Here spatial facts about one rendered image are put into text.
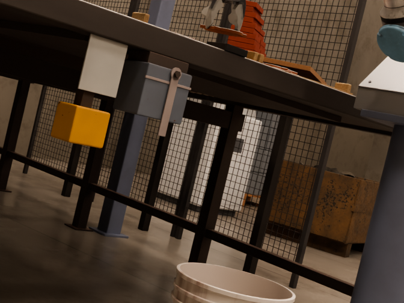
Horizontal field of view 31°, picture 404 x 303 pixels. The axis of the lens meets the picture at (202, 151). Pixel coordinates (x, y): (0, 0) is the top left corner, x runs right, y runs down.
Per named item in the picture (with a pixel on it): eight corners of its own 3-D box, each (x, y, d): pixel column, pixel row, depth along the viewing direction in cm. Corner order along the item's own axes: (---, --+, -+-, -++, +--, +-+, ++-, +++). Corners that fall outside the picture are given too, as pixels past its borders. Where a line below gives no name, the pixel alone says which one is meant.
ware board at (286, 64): (326, 87, 325) (326, 83, 325) (309, 71, 277) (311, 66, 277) (220, 65, 339) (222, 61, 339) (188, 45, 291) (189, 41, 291)
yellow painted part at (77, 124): (103, 149, 158) (128, 43, 158) (68, 142, 152) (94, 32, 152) (83, 142, 164) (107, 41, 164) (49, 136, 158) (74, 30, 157)
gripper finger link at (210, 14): (197, 28, 209) (214, 2, 210) (209, 29, 204) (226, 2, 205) (190, 21, 207) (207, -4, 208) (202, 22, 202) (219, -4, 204)
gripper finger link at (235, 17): (234, 33, 216) (229, 2, 213) (246, 34, 211) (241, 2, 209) (225, 36, 215) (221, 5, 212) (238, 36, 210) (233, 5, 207)
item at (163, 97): (181, 140, 171) (199, 65, 171) (135, 130, 162) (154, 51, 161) (153, 133, 179) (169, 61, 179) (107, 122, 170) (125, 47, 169)
